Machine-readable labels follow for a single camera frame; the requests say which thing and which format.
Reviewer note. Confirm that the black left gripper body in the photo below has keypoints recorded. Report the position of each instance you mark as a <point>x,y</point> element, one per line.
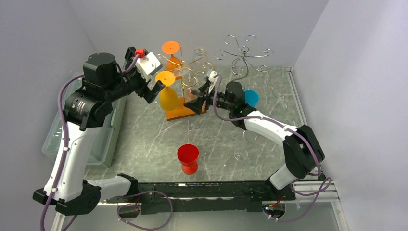
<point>134,82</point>

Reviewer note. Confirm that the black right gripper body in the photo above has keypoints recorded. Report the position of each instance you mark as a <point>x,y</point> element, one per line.
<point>220,100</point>

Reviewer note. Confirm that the gold wire rack wooden base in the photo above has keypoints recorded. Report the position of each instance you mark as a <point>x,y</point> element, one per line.
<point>180,111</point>

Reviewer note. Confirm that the yellow plastic wine glass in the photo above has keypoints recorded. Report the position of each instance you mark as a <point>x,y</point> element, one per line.
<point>168,97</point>

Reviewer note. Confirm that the clear wine glass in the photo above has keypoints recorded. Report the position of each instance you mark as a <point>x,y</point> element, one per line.
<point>200,56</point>
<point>189,82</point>
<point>245,146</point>

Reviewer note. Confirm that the orange plastic wine glass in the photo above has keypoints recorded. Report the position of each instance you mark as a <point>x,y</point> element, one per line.
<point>171,48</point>

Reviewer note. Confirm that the blue plastic wine glass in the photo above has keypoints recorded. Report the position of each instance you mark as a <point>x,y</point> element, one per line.
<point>251,98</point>

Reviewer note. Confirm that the red plastic wine glass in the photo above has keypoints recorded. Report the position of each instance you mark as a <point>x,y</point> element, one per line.
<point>188,155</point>

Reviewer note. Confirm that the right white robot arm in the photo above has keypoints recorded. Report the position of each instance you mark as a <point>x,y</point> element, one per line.
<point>302,151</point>

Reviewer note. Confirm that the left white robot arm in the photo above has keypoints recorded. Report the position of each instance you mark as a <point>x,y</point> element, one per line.
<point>82,116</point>

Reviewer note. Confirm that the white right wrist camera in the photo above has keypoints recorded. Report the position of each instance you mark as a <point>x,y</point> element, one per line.
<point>212,78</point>

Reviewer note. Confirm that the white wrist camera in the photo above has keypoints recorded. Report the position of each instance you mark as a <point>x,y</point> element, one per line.
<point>212,78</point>
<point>147,63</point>

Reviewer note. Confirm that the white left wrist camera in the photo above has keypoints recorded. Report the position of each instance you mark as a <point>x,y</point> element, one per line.
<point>147,63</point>

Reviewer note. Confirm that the chrome wire glass rack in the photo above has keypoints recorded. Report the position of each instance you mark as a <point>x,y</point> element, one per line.
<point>240,64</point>

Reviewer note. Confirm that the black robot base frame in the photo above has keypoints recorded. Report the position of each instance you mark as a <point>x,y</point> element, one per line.
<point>248,195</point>

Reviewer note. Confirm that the aluminium rail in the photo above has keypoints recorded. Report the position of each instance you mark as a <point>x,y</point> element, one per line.
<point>318,194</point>

